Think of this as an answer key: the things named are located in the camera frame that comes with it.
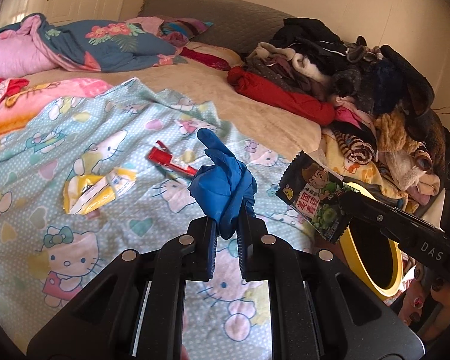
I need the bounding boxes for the striped purple sock garment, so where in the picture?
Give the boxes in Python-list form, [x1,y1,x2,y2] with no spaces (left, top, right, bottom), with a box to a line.
[160,18,214,47]

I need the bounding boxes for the green black snack packet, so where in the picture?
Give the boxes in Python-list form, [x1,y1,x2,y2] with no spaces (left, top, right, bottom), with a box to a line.
[276,151,356,244]

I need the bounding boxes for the striped brown knit garment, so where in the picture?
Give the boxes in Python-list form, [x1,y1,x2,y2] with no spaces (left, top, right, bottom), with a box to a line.
[331,127,376,165]

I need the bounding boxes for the blue floral quilt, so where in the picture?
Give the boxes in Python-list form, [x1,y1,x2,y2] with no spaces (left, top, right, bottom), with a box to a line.
[0,13,185,78]

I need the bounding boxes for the black clothes pile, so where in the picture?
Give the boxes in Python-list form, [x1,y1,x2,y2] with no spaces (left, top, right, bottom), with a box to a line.
[245,17,446,155]

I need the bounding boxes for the yellow white snack wrapper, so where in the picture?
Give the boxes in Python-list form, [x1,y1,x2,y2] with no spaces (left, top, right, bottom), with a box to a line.
[63,167,137,215]

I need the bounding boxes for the light blue Hello Kitty blanket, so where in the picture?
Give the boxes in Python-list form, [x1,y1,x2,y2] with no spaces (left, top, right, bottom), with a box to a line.
[0,79,313,353]

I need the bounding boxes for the yellow cartoon blanket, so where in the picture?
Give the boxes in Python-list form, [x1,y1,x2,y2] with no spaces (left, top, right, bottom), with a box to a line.
[319,127,419,214]

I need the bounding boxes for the grey padded headboard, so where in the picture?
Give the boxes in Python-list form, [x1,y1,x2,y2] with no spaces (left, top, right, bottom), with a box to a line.
[139,0,290,54]

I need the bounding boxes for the blue rubber glove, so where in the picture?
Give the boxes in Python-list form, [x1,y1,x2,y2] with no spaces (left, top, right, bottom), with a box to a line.
[188,128,257,239]

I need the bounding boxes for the pink cartoon blanket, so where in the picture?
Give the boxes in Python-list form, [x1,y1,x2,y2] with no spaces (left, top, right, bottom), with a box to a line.
[11,78,111,130]

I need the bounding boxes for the beige bed sheet mattress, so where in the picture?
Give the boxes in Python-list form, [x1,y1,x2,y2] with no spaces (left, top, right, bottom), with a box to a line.
[26,59,325,166]

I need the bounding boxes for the red folded garment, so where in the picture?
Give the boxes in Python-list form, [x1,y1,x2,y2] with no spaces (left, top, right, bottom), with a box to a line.
[226,67,336,126]

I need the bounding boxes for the right hand painted nails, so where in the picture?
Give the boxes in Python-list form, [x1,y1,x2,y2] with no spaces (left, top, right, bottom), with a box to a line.
[398,262,450,343]

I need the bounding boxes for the yellow rimmed black trash bin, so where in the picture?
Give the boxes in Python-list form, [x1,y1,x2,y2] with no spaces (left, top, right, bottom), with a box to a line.
[339,181,404,302]

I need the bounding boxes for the tan knitted sweater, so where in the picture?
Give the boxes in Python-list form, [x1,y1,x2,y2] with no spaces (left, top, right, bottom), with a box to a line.
[374,109,421,155]

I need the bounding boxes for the red small candy wrapper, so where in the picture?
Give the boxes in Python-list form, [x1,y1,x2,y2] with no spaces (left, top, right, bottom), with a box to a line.
[146,141,197,178]

